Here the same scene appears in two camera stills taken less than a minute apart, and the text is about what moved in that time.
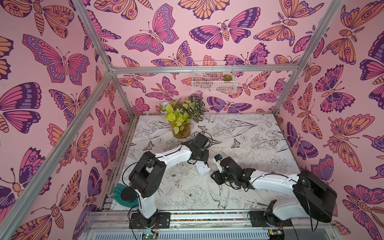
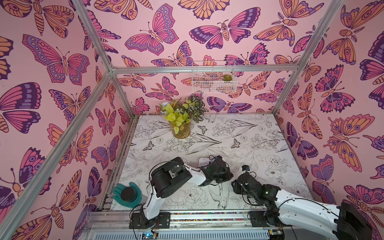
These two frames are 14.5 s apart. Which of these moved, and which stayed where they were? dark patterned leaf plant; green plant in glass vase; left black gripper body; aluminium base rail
Moved: left black gripper body
Stayed: green plant in glass vase; dark patterned leaf plant; aluminium base rail
